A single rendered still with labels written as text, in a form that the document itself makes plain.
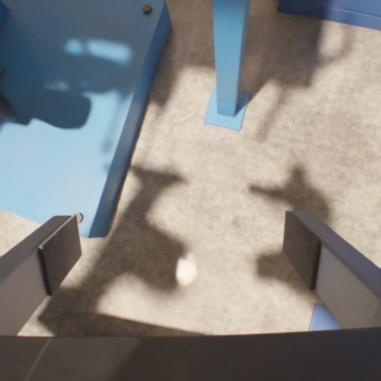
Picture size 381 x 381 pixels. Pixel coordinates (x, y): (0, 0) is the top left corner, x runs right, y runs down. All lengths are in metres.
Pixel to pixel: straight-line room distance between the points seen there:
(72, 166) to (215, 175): 0.46
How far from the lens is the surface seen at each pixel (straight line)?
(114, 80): 0.98
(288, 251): 0.17
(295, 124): 1.01
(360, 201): 1.02
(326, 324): 0.99
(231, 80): 0.77
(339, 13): 1.22
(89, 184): 0.89
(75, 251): 0.17
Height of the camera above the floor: 0.91
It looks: 80 degrees down
